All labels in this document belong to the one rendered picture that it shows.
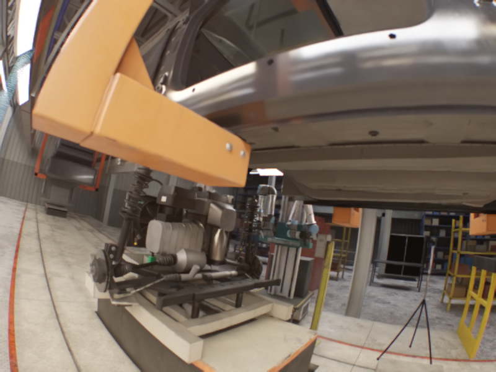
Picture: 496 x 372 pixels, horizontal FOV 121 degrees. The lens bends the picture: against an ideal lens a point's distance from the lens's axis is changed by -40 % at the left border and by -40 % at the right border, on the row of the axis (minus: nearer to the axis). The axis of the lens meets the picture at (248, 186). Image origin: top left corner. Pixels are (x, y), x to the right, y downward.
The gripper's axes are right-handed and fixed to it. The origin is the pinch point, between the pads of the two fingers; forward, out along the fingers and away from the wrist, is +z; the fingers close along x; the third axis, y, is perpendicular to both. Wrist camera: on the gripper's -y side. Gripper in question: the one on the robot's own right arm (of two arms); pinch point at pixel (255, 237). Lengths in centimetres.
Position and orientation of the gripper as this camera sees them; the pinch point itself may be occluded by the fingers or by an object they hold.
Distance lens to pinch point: 256.9
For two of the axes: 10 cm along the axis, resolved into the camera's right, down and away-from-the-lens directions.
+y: -1.4, 5.4, 8.3
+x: -9.8, -2.1, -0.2
